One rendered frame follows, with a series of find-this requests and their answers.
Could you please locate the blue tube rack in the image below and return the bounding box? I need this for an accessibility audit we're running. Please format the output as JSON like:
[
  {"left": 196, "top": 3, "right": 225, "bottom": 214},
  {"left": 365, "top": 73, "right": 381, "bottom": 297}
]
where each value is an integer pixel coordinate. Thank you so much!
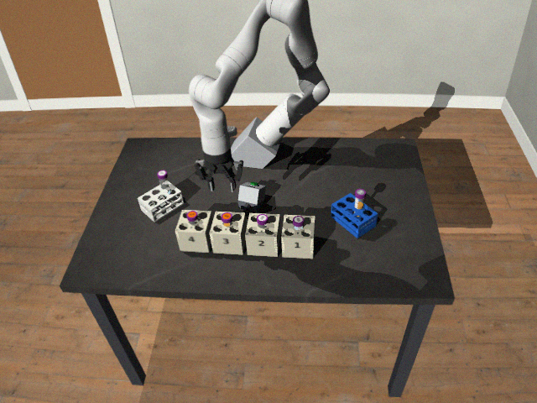
[{"left": 331, "top": 193, "right": 378, "bottom": 238}]

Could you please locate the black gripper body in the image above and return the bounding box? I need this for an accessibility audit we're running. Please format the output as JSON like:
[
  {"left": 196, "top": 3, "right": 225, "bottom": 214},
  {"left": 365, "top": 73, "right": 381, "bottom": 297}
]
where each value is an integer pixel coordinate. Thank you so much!
[{"left": 203, "top": 146, "right": 234, "bottom": 174}]

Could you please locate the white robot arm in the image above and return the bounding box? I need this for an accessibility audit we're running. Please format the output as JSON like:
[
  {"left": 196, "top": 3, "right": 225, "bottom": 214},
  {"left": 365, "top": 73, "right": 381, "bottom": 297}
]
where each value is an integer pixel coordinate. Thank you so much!
[{"left": 189, "top": 0, "right": 330, "bottom": 155}]

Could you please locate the beige block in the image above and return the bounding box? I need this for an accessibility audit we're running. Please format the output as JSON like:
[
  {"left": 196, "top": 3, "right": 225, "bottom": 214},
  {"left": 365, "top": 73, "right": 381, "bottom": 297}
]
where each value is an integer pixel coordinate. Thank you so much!
[
  {"left": 245, "top": 213, "right": 280, "bottom": 257},
  {"left": 210, "top": 212, "right": 247, "bottom": 255},
  {"left": 175, "top": 210, "right": 213, "bottom": 253},
  {"left": 281, "top": 215, "right": 315, "bottom": 259}
]

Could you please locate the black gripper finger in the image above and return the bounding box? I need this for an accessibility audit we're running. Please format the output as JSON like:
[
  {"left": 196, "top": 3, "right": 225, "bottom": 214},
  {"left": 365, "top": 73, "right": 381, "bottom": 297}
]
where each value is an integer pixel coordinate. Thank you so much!
[
  {"left": 195, "top": 159, "right": 216, "bottom": 191},
  {"left": 220, "top": 160, "right": 243, "bottom": 192}
]

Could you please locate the white tube rack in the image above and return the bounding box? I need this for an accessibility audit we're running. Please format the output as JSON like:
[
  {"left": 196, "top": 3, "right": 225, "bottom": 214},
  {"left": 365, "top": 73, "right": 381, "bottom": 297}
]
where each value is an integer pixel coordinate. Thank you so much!
[{"left": 138, "top": 182, "right": 184, "bottom": 222}]

